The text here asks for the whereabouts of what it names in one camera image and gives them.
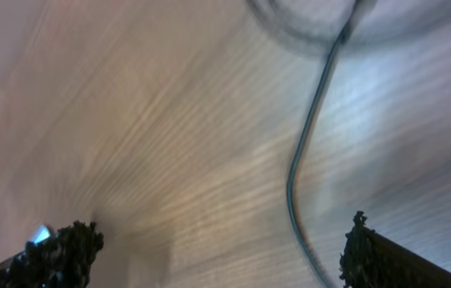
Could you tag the blue Samsung Galaxy smartphone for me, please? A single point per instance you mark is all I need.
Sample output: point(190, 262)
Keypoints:
point(41, 234)

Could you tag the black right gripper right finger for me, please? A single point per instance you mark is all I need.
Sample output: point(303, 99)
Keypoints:
point(371, 260)

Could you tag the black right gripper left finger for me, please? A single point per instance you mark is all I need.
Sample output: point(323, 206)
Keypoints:
point(63, 260)

